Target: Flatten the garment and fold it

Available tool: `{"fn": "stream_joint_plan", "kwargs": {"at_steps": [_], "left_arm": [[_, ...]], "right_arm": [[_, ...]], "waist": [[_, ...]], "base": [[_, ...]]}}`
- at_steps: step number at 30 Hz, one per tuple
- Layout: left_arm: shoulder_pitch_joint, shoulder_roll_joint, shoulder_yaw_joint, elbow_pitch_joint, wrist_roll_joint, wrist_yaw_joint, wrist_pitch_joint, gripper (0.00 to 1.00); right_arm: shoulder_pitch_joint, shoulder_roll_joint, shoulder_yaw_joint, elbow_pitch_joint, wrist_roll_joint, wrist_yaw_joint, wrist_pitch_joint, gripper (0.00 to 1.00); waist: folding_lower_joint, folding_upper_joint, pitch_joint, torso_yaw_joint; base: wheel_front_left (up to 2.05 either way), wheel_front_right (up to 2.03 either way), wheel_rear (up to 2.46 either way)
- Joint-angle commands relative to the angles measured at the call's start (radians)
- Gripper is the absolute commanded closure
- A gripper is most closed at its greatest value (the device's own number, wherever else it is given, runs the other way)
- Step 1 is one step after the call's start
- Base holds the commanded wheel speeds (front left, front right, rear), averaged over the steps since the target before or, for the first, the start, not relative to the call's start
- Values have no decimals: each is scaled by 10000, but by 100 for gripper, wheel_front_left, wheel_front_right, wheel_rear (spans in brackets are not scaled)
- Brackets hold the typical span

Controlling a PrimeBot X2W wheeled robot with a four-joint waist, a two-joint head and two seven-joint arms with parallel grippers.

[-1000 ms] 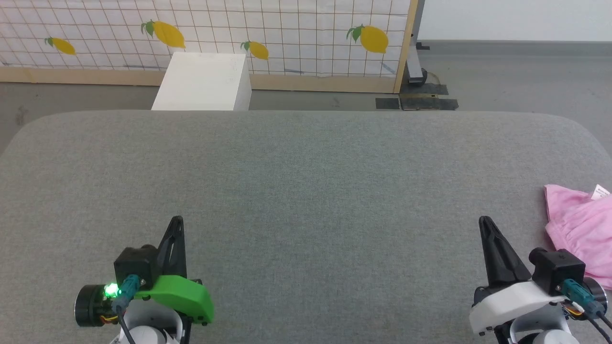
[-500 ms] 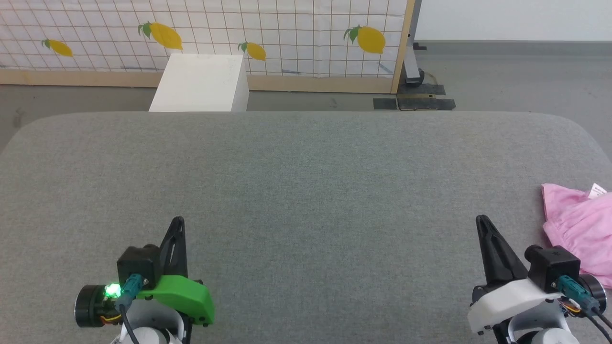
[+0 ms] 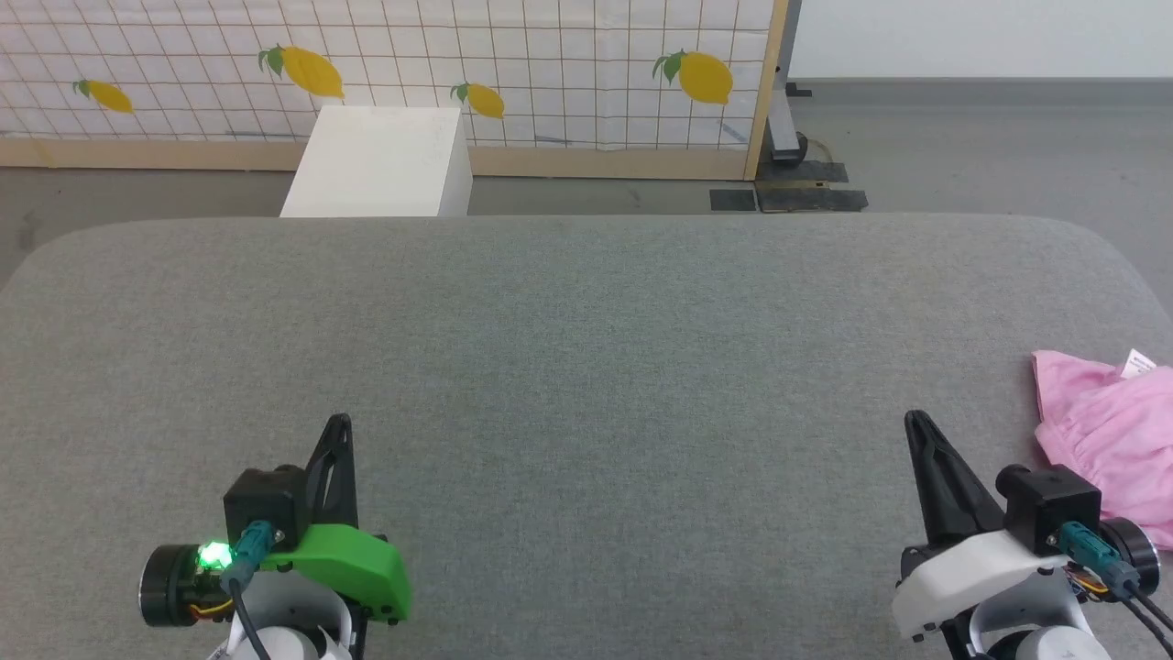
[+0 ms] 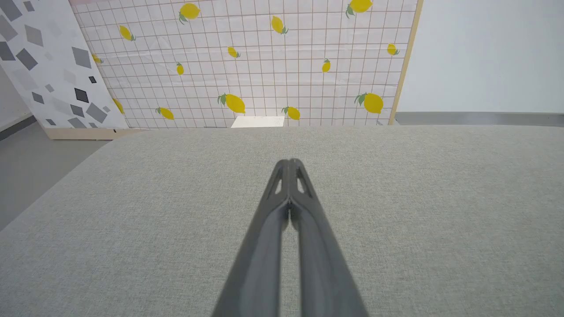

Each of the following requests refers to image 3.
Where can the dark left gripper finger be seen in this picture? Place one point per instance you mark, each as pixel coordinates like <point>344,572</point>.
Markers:
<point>346,495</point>

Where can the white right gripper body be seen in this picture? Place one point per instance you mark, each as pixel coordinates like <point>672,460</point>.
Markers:
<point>981,577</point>

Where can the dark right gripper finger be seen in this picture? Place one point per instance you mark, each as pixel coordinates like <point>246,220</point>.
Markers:
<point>948,495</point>

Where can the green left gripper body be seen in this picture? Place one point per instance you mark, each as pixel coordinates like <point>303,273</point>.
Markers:
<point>353,568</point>

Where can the pink garment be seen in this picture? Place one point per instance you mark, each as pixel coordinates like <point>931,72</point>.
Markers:
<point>1118,440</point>

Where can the large black floor tape patch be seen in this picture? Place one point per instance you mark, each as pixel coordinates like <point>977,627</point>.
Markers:
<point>811,192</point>

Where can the white rectangular box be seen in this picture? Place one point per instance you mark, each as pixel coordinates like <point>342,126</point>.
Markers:
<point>376,160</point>

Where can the small black floor tape patch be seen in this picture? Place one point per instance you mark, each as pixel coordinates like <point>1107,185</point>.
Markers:
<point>733,199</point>

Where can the grey metal stand leg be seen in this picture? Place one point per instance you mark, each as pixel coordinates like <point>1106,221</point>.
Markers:
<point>782,119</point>

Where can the lemon print grid partition screen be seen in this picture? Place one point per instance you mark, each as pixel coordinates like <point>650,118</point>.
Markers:
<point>550,55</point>

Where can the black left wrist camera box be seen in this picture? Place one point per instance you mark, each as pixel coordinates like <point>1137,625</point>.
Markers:
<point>266,500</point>

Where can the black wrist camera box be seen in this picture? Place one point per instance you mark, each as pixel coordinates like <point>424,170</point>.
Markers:
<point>266,500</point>
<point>1049,504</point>

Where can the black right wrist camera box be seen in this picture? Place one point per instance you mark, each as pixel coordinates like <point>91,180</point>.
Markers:
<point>1049,504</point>

